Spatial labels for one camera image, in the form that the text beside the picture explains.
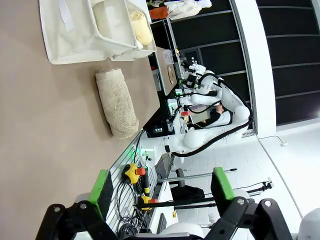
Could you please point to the black office chair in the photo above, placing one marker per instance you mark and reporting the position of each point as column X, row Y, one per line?
column 187, row 193

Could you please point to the tablet screen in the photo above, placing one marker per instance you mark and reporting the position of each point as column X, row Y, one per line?
column 200, row 117

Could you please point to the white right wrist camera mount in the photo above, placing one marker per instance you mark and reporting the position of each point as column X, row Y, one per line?
column 195, row 67

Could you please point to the cream fabric storage basket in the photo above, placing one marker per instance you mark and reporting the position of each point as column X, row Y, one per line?
column 140, row 53
column 65, row 42

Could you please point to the yellow emergency stop button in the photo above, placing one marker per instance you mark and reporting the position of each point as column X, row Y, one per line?
column 132, row 173
column 147, row 200

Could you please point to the white towel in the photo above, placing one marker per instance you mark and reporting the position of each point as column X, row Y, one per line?
column 137, row 15

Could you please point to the beige terry rolled towel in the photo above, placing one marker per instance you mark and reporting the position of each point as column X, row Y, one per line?
column 116, row 105

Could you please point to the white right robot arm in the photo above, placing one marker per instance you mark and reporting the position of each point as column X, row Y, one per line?
column 197, row 138

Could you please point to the round wooden disc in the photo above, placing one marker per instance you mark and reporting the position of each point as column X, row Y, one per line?
column 170, row 74

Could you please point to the white paper sheet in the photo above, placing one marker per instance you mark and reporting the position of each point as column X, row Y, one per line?
column 167, row 56

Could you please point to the black metal rod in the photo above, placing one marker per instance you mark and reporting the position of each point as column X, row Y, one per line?
column 175, row 204

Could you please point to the brown background table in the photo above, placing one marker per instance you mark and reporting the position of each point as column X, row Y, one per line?
column 165, row 80

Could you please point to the slotted aluminium side panel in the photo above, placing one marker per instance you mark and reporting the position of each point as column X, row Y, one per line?
column 117, row 195

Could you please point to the black keyboard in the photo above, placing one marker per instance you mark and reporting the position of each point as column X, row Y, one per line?
column 162, row 223

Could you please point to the orange box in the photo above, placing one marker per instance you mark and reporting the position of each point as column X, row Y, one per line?
column 158, row 12

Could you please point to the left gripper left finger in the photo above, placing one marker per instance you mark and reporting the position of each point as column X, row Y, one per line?
column 75, row 220

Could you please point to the black control box with display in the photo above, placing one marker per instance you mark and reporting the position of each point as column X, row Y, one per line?
column 158, row 129

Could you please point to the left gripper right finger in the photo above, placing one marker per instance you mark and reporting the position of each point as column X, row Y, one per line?
column 247, row 220

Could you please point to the white building pillar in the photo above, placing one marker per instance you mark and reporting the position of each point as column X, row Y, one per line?
column 255, row 62

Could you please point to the grey metal rod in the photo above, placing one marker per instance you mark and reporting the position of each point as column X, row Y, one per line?
column 197, row 176

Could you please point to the white bags on shelf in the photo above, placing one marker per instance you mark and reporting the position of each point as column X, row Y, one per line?
column 187, row 7

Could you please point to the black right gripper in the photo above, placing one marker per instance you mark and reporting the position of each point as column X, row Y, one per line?
column 190, row 81

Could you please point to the pale pink towel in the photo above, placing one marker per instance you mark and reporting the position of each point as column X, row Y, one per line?
column 143, row 33

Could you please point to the operator in black sleeve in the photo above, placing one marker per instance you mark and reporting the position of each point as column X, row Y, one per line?
column 216, row 117

